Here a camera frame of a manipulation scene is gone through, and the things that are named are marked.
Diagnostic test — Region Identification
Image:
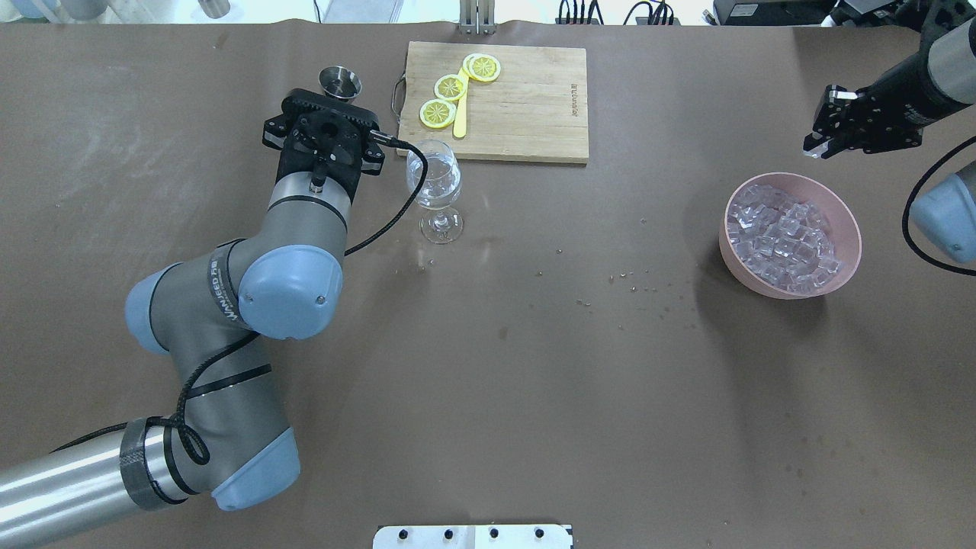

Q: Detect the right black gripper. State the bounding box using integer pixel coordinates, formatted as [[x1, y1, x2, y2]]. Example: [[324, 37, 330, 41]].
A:
[[802, 58, 939, 159]]

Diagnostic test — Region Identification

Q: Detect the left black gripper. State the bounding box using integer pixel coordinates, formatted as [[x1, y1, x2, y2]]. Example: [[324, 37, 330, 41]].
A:
[[262, 89, 386, 199]]

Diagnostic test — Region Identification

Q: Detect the steel jigger cup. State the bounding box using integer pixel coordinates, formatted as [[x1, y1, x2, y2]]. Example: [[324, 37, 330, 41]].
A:
[[318, 66, 363, 103]]

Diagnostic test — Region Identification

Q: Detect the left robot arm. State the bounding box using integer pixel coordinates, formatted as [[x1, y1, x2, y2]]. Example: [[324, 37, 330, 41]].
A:
[[2, 89, 387, 548]]

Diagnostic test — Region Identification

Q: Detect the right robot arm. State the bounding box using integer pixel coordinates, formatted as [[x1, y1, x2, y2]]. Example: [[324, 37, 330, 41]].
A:
[[802, 1, 975, 277]]

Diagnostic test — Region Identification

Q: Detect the pink bowl of ice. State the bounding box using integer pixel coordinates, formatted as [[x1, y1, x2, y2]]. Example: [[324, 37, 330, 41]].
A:
[[718, 172, 863, 300]]

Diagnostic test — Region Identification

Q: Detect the clear wine glass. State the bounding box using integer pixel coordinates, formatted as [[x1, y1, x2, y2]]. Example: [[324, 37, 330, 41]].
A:
[[414, 140, 464, 244]]

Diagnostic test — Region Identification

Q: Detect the middle lemon slice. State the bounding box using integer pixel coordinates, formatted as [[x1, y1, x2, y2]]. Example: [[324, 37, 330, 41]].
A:
[[433, 73, 468, 103]]

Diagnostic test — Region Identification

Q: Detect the small steel canister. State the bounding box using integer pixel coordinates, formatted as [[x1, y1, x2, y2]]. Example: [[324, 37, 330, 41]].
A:
[[197, 0, 231, 20]]

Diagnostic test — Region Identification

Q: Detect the far lemon slice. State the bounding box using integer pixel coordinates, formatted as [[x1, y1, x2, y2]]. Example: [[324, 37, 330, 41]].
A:
[[461, 53, 502, 82]]

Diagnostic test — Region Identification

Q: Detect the bamboo cutting board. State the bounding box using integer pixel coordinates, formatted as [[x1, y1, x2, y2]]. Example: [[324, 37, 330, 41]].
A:
[[398, 41, 589, 165]]

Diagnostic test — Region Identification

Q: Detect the lemon slice near handle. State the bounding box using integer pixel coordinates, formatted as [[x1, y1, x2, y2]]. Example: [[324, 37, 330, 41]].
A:
[[418, 98, 458, 130]]

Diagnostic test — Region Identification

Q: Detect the aluminium frame post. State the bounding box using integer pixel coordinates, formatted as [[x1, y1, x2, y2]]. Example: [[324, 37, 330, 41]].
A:
[[457, 0, 497, 35]]

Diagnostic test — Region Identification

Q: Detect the white camera mast base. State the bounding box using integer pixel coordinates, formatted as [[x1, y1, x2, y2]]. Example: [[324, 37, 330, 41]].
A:
[[372, 524, 575, 548]]

